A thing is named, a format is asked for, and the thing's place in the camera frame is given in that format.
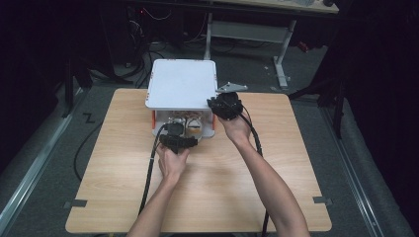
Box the white two-tier shelf rack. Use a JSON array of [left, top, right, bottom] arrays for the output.
[[144, 58, 219, 139]]

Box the dark computer tower with cables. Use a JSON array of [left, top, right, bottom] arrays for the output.
[[110, 4, 151, 68]]

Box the thin black floor cable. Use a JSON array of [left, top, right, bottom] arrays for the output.
[[73, 120, 104, 182]]

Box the black metal stand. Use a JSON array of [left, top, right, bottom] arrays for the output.
[[288, 62, 348, 140], [60, 57, 94, 119]]

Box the small white cup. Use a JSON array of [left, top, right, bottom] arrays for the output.
[[185, 118, 204, 136]]

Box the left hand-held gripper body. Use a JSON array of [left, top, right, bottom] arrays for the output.
[[159, 121, 199, 155]]

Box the desk with white metal legs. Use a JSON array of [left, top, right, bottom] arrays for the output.
[[202, 0, 340, 89]]

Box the grey tape strip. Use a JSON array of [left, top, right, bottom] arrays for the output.
[[63, 198, 89, 209], [312, 196, 333, 206]]

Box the metal floor rail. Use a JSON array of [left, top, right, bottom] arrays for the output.
[[319, 104, 385, 237], [0, 88, 87, 229]]

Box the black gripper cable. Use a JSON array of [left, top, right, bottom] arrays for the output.
[[239, 104, 271, 237], [137, 122, 170, 215]]

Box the person's left hand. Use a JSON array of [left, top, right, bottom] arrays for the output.
[[155, 143, 192, 186]]

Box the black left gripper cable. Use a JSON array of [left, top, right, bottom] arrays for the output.
[[137, 122, 170, 215]]

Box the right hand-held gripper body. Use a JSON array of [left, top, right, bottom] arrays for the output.
[[207, 82, 249, 121]]

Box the brown patterned bowl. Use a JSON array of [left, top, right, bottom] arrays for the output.
[[169, 111, 203, 120]]

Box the person's right hand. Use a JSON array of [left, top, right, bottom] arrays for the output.
[[217, 111, 254, 146]]

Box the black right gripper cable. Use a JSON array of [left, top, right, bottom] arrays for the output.
[[239, 104, 271, 237]]

